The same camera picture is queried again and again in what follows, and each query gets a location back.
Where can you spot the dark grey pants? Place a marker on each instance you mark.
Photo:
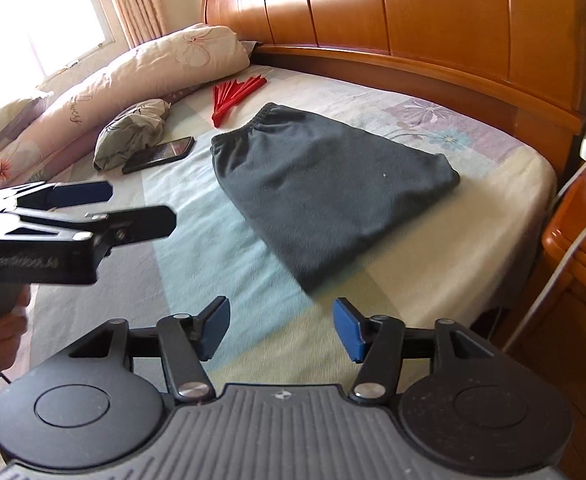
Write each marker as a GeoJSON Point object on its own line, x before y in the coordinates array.
{"type": "Point", "coordinates": [323, 185]}

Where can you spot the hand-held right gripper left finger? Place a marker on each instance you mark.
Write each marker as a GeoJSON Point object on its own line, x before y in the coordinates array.
{"type": "Point", "coordinates": [213, 330]}

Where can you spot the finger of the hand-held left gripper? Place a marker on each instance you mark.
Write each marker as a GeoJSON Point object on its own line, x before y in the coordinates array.
{"type": "Point", "coordinates": [83, 192]}
{"type": "Point", "coordinates": [138, 225]}

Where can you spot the black smartphone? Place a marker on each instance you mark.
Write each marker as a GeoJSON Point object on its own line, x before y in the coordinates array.
{"type": "Point", "coordinates": [160, 154]}

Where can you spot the red folding fan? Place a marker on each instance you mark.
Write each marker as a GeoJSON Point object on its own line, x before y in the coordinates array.
{"type": "Point", "coordinates": [233, 97]}

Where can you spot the grey-green bundled cloth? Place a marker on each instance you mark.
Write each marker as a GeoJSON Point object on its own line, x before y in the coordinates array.
{"type": "Point", "coordinates": [128, 132]}

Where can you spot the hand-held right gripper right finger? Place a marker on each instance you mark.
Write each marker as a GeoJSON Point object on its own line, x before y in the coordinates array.
{"type": "Point", "coordinates": [350, 330]}

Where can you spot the pink patterned curtain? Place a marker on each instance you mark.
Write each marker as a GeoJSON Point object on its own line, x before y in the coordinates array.
{"type": "Point", "coordinates": [138, 0]}

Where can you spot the person's left hand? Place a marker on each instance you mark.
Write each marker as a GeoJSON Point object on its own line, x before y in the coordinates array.
{"type": "Point", "coordinates": [8, 340]}

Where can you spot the bright window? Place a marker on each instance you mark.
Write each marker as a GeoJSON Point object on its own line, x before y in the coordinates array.
{"type": "Point", "coordinates": [33, 10]}

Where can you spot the pink floral quilt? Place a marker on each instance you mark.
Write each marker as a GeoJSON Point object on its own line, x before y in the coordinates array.
{"type": "Point", "coordinates": [123, 75]}

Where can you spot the grey striped pillow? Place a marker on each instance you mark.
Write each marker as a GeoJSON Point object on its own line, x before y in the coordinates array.
{"type": "Point", "coordinates": [8, 120]}

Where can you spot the orange wooden headboard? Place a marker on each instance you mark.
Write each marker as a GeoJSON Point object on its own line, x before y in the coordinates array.
{"type": "Point", "coordinates": [423, 10]}

